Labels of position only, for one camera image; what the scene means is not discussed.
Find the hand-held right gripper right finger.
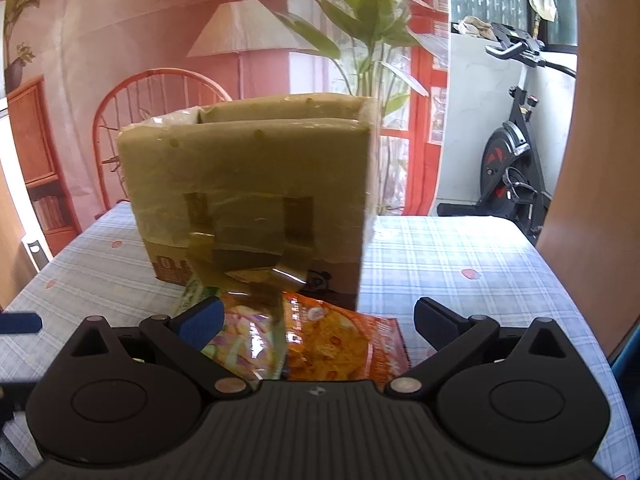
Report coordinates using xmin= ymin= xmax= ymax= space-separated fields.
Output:
xmin=382 ymin=297 xmax=576 ymax=396

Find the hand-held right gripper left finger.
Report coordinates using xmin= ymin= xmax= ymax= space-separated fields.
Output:
xmin=70 ymin=297 xmax=253 ymax=398

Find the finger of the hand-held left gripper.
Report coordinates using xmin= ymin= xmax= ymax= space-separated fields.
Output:
xmin=0 ymin=312 xmax=42 ymax=335

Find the green snack packet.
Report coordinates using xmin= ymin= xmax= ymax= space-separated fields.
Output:
xmin=172 ymin=277 xmax=288 ymax=386

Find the orange snack packet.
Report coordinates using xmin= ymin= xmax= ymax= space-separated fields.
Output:
xmin=280 ymin=292 xmax=411 ymax=383

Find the taped cardboard box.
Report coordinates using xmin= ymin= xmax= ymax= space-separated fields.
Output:
xmin=116 ymin=92 xmax=383 ymax=313

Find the checked tablecloth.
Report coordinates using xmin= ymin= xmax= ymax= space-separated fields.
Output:
xmin=0 ymin=202 xmax=631 ymax=480

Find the orange metal chair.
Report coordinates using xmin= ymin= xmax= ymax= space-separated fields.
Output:
xmin=92 ymin=69 xmax=233 ymax=221

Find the black exercise bike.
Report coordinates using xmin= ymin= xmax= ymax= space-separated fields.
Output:
xmin=437 ymin=20 xmax=578 ymax=248

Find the brown wooden board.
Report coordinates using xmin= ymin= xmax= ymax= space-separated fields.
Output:
xmin=535 ymin=0 xmax=640 ymax=361

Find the crumpled white cloth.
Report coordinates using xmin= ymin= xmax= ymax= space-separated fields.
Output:
xmin=457 ymin=16 xmax=496 ymax=41

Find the pale round fan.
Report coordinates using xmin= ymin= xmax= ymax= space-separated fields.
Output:
xmin=529 ymin=0 xmax=558 ymax=23

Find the blue frame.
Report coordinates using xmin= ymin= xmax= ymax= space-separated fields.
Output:
xmin=607 ymin=317 xmax=640 ymax=386

